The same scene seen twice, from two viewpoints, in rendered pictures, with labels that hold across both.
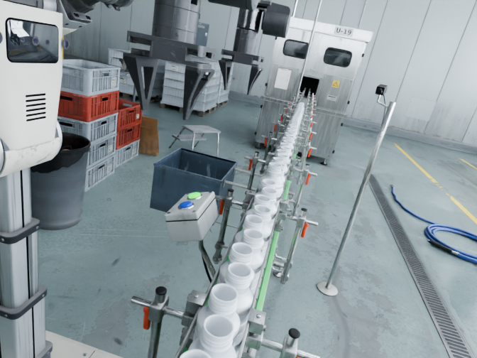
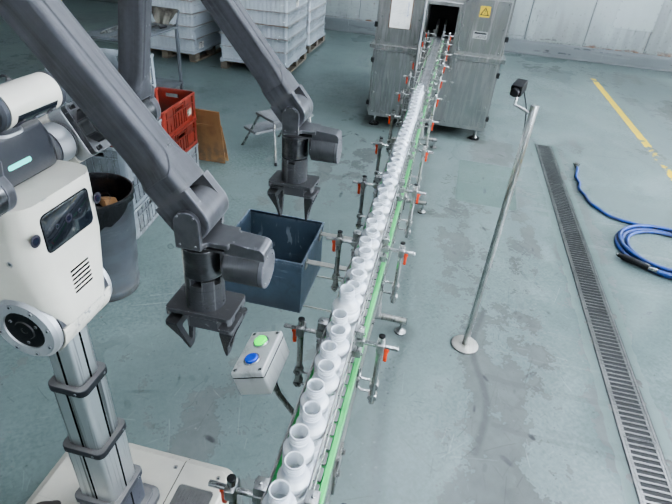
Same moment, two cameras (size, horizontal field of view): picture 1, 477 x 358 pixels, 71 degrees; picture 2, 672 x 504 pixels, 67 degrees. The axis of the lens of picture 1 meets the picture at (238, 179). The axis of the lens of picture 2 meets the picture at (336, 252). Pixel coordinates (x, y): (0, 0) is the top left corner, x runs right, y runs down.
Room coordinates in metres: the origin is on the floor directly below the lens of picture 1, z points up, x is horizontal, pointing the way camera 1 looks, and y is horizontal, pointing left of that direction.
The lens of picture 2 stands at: (-0.11, -0.08, 1.95)
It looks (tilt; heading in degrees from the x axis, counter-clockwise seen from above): 33 degrees down; 2
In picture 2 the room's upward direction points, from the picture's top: 5 degrees clockwise
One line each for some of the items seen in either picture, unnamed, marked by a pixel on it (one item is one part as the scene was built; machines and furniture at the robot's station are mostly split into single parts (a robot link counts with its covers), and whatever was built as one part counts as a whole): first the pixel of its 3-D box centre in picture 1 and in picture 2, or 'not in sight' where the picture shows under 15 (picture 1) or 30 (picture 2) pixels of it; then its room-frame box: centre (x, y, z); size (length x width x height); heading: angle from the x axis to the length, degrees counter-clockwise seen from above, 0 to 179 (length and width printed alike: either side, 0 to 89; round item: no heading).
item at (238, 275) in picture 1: (229, 312); (293, 487); (0.42, -0.03, 1.08); 0.06 x 0.06 x 0.17
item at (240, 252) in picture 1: (233, 288); (297, 458); (0.48, -0.03, 1.08); 0.06 x 0.06 x 0.17
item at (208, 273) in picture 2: not in sight; (206, 257); (0.47, 0.11, 1.54); 0.07 x 0.06 x 0.07; 82
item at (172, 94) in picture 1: (193, 84); (265, 22); (7.95, 1.48, 0.59); 1.24 x 1.03 x 1.17; 174
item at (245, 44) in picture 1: (244, 45); (294, 170); (0.91, 0.05, 1.48); 0.10 x 0.07 x 0.07; 81
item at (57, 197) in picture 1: (56, 181); (99, 240); (2.23, 1.33, 0.32); 0.45 x 0.45 x 0.64
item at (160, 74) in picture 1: (140, 75); (182, 16); (8.25, 2.85, 0.50); 1.23 x 1.05 x 1.00; 170
